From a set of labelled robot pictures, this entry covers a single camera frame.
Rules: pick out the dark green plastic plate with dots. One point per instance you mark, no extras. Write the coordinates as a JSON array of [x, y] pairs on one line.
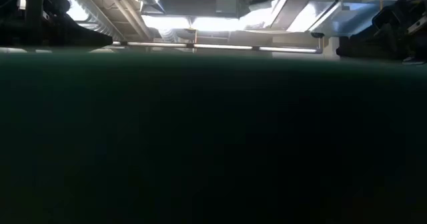
[[213, 134]]

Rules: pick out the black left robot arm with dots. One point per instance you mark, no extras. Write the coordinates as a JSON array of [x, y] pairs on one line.
[[40, 27]]

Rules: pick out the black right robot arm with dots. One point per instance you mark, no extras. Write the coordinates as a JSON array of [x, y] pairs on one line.
[[387, 34]]

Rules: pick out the long ceiling light bar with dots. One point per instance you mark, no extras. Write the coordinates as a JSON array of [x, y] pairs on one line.
[[220, 46]]

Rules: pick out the grey ceiling unit box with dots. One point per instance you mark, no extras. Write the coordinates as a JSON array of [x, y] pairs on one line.
[[227, 4]]

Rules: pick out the rectangular metal ventilation duct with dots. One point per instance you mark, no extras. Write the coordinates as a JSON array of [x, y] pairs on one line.
[[300, 7]]

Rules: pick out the corrugated silver ventilation duct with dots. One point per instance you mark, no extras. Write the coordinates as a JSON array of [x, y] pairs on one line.
[[96, 17]]

